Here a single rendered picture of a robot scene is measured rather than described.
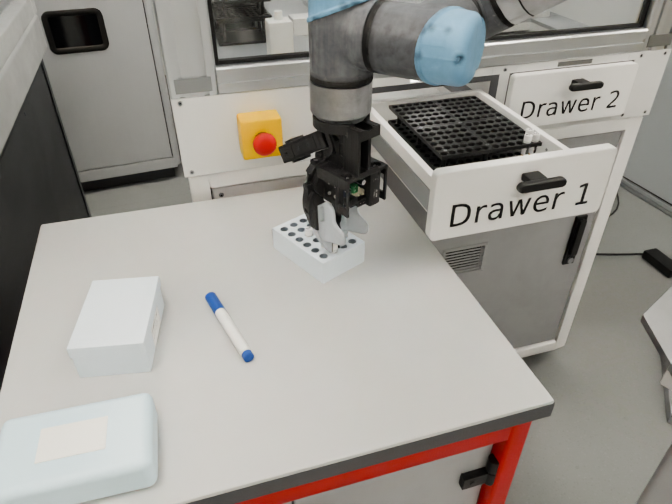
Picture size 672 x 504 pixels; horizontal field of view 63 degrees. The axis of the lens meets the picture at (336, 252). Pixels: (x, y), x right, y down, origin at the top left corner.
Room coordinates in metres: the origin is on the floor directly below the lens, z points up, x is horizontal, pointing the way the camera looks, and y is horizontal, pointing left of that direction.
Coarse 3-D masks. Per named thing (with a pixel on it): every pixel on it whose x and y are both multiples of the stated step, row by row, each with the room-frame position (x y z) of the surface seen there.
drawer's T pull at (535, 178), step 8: (528, 176) 0.68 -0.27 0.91; (536, 176) 0.68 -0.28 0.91; (544, 176) 0.68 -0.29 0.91; (560, 176) 0.68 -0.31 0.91; (520, 184) 0.66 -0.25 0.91; (528, 184) 0.65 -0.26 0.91; (536, 184) 0.66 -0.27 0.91; (544, 184) 0.66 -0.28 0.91; (552, 184) 0.66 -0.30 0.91; (560, 184) 0.67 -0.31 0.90; (520, 192) 0.65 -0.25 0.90; (528, 192) 0.65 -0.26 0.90
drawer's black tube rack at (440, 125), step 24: (408, 120) 0.90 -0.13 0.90; (432, 120) 0.90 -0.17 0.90; (456, 120) 0.90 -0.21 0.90; (480, 120) 0.90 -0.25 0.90; (504, 120) 0.91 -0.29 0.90; (408, 144) 0.88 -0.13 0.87; (432, 144) 0.81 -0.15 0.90; (456, 144) 0.81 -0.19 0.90; (480, 144) 0.82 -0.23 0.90; (432, 168) 0.79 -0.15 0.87
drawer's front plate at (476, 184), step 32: (512, 160) 0.69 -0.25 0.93; (544, 160) 0.70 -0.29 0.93; (576, 160) 0.72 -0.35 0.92; (608, 160) 0.73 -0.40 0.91; (448, 192) 0.66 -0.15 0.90; (480, 192) 0.67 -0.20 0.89; (512, 192) 0.69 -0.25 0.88; (544, 192) 0.70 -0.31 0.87; (576, 192) 0.72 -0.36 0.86; (448, 224) 0.66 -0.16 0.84; (480, 224) 0.68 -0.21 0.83; (512, 224) 0.69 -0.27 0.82
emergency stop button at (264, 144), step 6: (258, 138) 0.85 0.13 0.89; (264, 138) 0.85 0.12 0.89; (270, 138) 0.86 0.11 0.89; (258, 144) 0.85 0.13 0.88; (264, 144) 0.85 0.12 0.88; (270, 144) 0.85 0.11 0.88; (276, 144) 0.86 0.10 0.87; (258, 150) 0.85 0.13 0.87; (264, 150) 0.85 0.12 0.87; (270, 150) 0.85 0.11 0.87
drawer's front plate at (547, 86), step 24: (528, 72) 1.07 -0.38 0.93; (552, 72) 1.07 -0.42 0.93; (576, 72) 1.09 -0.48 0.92; (600, 72) 1.11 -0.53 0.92; (624, 72) 1.12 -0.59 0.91; (528, 96) 1.06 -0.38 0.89; (552, 96) 1.08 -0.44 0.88; (576, 96) 1.09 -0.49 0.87; (624, 96) 1.13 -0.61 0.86; (528, 120) 1.06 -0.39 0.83; (552, 120) 1.08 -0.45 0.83; (576, 120) 1.10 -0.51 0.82
